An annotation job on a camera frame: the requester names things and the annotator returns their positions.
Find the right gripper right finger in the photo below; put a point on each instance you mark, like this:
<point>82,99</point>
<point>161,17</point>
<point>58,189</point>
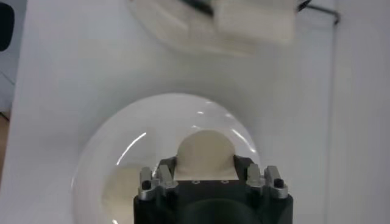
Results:
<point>259,176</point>

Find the white steamed baozi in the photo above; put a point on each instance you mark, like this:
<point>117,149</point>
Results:
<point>205,152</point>

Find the cream electric cooking pot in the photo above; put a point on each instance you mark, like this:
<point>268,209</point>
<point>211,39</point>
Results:
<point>253,24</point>

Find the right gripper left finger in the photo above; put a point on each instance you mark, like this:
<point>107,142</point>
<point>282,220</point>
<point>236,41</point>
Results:
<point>152,179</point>

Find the round white plate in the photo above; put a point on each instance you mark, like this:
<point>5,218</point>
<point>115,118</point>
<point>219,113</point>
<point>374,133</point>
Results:
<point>158,121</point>

